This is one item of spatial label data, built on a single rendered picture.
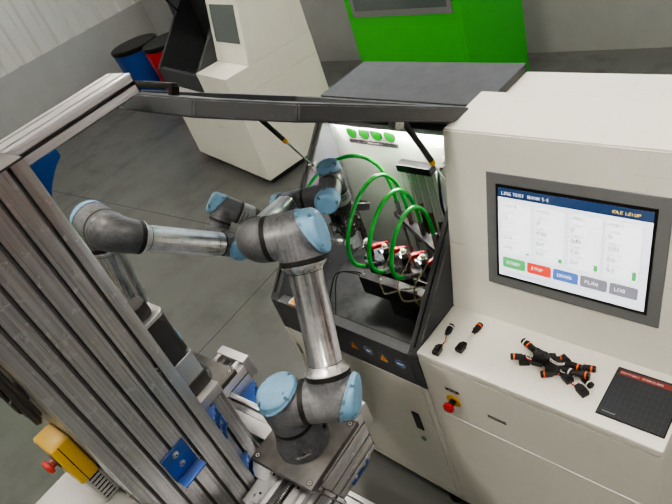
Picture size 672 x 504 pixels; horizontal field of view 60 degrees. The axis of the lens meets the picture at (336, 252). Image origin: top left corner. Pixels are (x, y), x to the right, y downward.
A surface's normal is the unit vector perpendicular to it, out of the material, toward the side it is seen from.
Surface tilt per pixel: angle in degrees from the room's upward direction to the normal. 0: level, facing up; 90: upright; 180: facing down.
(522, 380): 0
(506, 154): 76
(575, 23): 90
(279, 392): 7
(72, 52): 90
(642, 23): 90
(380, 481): 0
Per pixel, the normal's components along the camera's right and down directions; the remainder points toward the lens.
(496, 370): -0.30, -0.75
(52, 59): 0.77, 0.17
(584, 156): -0.67, 0.42
